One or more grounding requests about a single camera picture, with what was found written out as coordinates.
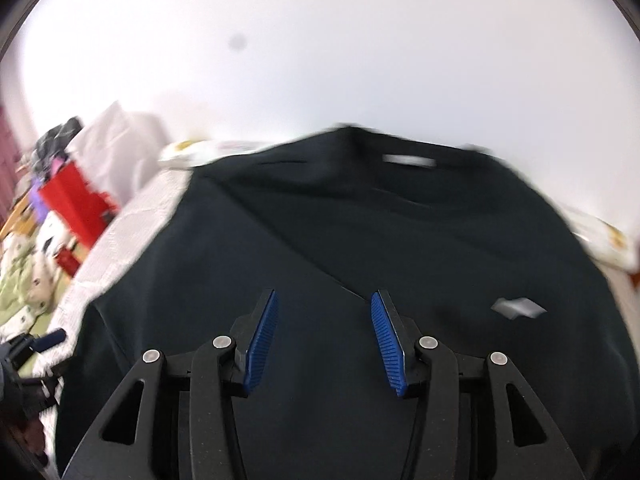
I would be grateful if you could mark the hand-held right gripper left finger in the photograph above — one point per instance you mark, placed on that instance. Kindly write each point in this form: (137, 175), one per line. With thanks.
(260, 345)

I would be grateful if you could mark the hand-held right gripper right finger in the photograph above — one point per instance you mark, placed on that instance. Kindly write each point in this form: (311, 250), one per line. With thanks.
(387, 345)

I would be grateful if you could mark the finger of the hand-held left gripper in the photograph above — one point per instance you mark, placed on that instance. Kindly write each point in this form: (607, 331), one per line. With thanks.
(50, 340)

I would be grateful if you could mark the black t-shirt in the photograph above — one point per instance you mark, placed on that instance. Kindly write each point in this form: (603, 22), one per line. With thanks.
(350, 220)

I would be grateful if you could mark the green floral blanket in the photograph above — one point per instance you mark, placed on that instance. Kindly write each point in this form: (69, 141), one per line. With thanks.
(20, 285)

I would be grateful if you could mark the small red box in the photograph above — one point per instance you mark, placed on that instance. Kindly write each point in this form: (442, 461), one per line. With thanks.
(69, 261)

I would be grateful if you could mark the red bag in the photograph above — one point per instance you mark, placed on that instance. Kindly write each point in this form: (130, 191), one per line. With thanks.
(75, 205)

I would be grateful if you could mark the purple plastic item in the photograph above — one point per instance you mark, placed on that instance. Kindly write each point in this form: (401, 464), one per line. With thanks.
(37, 200)

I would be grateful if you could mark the pink curtain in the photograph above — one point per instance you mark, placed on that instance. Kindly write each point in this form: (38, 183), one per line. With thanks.
(7, 160)

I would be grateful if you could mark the dark patterned cloth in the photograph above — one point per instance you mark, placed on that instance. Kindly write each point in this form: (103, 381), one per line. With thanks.
(55, 142)

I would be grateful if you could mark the white patterned pillow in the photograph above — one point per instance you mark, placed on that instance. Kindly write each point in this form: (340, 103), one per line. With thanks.
(200, 152)

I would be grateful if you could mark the white cloth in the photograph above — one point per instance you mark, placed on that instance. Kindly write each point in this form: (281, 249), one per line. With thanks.
(120, 145)

